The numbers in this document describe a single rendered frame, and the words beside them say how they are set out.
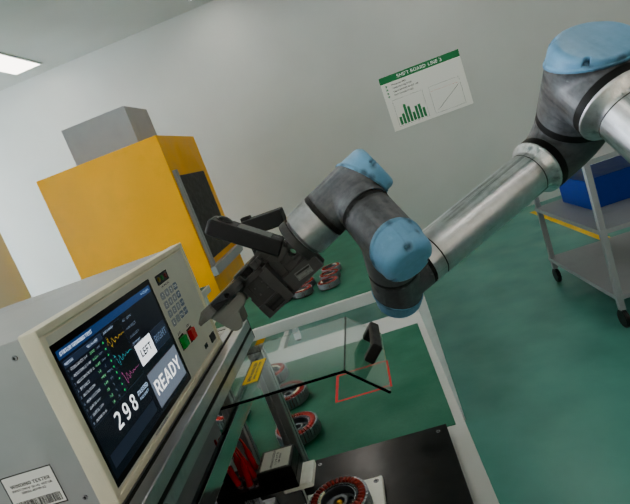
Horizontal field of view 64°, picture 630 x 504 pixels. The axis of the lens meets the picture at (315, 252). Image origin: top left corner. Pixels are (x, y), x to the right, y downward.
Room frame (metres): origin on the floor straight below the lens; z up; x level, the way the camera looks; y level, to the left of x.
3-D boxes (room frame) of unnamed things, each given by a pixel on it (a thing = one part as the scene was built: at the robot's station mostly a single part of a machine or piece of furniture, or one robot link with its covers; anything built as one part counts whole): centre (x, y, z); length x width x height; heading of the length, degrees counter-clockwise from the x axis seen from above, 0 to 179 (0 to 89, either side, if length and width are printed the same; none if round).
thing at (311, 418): (1.15, 0.19, 0.77); 0.11 x 0.11 x 0.04
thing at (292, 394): (1.35, 0.21, 0.77); 0.11 x 0.11 x 0.04
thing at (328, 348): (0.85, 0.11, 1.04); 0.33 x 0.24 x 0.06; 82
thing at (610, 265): (2.76, -1.72, 0.51); 1.01 x 0.60 x 1.01; 172
